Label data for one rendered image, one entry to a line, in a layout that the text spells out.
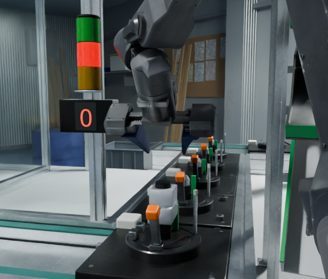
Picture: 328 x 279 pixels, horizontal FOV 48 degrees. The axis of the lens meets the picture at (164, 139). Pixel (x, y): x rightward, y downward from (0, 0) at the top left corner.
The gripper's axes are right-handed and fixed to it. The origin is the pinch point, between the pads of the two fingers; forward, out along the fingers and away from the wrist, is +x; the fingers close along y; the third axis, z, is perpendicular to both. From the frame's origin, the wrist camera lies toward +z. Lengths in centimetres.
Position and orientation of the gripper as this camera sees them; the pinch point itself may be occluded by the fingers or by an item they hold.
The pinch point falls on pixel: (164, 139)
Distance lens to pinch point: 66.6
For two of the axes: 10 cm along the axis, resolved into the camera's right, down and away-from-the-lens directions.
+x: 1.3, 7.0, 7.0
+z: 1.6, -7.1, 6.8
